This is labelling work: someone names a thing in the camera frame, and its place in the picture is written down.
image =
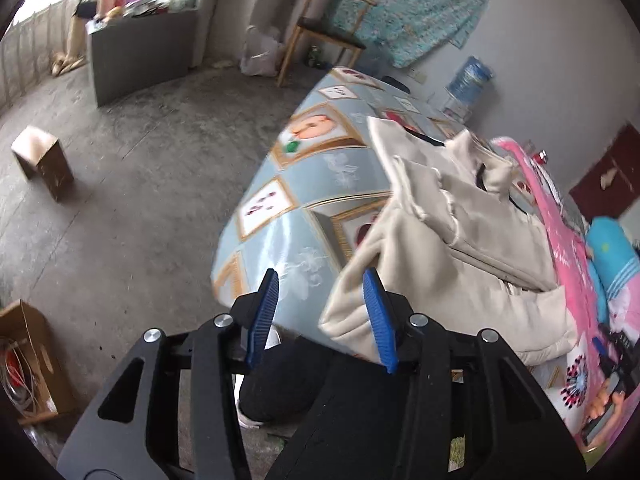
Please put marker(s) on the white water dispenser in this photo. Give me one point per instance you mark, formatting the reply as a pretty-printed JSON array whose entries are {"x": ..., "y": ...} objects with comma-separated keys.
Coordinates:
[{"x": 457, "y": 109}]

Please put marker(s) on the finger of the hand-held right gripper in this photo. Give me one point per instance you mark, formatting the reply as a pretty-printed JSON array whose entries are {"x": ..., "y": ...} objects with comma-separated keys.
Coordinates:
[{"x": 596, "y": 350}]

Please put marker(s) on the blue pillow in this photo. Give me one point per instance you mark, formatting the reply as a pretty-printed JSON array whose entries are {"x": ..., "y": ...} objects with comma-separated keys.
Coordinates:
[{"x": 612, "y": 245}]

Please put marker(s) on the grey cabinet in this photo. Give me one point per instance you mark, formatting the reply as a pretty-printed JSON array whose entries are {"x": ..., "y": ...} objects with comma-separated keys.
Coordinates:
[{"x": 140, "y": 55}]

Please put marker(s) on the person's black pants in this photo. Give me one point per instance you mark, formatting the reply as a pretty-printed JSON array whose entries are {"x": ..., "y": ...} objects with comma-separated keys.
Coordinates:
[{"x": 350, "y": 420}]

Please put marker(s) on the green bottle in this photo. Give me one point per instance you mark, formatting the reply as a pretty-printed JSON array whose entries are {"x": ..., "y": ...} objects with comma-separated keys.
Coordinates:
[{"x": 313, "y": 55}]

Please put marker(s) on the beige mannequin legs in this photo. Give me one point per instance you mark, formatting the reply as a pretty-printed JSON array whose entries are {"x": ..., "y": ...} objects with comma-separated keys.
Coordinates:
[{"x": 82, "y": 35}]

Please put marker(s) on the silver quilted mat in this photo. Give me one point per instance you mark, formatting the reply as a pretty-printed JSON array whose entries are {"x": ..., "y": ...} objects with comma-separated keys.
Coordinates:
[{"x": 567, "y": 202}]

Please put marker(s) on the small beige hanging cloth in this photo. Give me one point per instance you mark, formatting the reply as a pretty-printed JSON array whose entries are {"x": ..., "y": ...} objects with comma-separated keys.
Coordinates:
[{"x": 610, "y": 177}]

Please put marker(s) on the white wall socket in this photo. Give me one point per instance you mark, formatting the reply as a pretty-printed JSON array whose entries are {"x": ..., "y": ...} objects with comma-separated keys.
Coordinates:
[{"x": 417, "y": 76}]

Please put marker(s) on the person's right hand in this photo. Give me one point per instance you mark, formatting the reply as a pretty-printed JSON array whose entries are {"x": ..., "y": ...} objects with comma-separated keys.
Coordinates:
[{"x": 607, "y": 406}]

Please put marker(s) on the cream jacket with black trim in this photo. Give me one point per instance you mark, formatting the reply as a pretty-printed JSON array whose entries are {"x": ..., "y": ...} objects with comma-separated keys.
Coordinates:
[{"x": 450, "y": 270}]

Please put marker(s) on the open cardboard box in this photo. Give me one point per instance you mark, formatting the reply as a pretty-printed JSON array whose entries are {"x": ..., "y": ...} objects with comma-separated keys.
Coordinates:
[{"x": 30, "y": 350}]

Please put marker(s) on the pink floral blanket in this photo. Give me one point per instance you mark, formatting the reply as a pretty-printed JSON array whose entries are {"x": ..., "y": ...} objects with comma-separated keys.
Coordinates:
[{"x": 565, "y": 240}]

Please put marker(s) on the red bottle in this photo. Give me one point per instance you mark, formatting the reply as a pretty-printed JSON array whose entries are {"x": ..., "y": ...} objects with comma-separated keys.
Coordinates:
[{"x": 540, "y": 156}]

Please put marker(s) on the white plastic bag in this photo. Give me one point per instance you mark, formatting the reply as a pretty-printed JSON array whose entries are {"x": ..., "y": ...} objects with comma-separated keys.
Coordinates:
[{"x": 260, "y": 55}]

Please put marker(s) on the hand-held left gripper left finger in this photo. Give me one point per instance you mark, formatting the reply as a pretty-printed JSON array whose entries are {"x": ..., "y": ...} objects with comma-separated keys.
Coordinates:
[{"x": 262, "y": 310}]

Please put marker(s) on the dark red door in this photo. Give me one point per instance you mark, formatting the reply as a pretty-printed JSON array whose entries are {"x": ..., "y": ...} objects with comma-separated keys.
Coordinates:
[{"x": 610, "y": 195}]

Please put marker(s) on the wooden chair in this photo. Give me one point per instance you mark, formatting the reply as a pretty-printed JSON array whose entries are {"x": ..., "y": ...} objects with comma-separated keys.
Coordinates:
[{"x": 325, "y": 27}]

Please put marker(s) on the empty clear water jug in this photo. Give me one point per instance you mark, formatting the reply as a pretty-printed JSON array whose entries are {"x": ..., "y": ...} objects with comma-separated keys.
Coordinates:
[{"x": 375, "y": 66}]

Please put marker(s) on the floral wall cloth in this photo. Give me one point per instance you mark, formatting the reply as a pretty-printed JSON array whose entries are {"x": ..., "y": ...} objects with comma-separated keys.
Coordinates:
[{"x": 415, "y": 10}]

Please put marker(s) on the small cardboard box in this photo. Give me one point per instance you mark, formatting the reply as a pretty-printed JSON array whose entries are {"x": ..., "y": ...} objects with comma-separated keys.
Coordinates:
[{"x": 47, "y": 160}]

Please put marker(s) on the blue water jug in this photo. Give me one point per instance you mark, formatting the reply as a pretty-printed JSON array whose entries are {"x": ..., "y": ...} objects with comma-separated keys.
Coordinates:
[{"x": 470, "y": 77}]

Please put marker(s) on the fruit print tablecloth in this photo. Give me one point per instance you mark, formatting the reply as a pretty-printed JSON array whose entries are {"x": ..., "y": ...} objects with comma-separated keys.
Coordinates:
[{"x": 300, "y": 175}]

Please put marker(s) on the dark grey trash bin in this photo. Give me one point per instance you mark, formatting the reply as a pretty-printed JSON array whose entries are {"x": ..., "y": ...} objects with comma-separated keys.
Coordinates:
[{"x": 397, "y": 85}]

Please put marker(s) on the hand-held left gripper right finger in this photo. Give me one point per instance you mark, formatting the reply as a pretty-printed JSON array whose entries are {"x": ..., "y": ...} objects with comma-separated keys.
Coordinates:
[{"x": 377, "y": 320}]

